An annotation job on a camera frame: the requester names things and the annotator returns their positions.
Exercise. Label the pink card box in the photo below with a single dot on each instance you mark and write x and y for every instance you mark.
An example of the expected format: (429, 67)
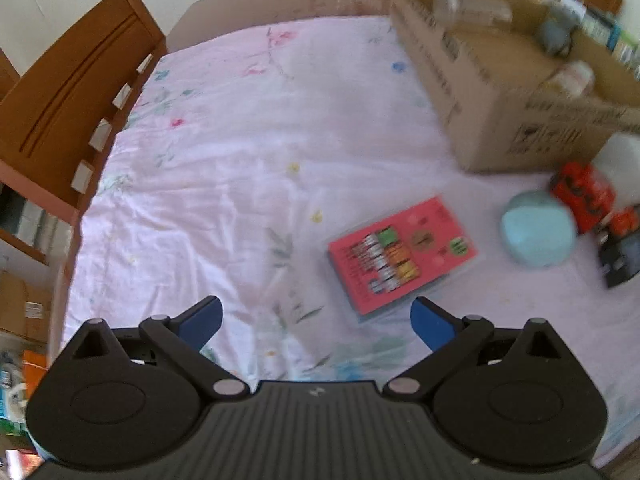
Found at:
(400, 255)

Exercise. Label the white rectangular plastic bottle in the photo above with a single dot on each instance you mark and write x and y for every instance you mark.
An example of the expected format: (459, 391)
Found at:
(620, 165)

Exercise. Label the gold-filled jar silver cap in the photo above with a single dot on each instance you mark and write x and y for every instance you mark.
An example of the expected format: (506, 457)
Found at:
(572, 77)

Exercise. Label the brown cardboard carton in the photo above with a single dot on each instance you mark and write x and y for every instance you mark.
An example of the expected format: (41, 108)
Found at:
(25, 305)

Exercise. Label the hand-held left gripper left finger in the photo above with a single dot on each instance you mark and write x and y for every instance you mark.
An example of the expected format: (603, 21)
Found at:
(200, 321)

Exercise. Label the grey toy figure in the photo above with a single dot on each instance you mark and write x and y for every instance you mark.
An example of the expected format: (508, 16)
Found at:
(560, 30)

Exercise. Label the pink floral cloth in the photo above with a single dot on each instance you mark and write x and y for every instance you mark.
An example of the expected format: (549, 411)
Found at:
(225, 160)

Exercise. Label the teal egg-shaped case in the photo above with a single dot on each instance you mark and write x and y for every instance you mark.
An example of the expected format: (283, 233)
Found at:
(537, 230)

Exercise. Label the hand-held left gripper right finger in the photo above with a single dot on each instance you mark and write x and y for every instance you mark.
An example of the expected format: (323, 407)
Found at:
(431, 322)

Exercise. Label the red toy train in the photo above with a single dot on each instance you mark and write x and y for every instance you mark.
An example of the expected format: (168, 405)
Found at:
(582, 195)

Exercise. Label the clear plastic jar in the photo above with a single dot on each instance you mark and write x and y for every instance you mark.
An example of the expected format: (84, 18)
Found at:
(475, 6)

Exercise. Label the dark cube toy red knobs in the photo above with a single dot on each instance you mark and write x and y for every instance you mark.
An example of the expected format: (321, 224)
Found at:
(622, 260)

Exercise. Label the brown cardboard box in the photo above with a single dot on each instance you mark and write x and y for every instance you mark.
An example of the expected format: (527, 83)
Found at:
(500, 110)

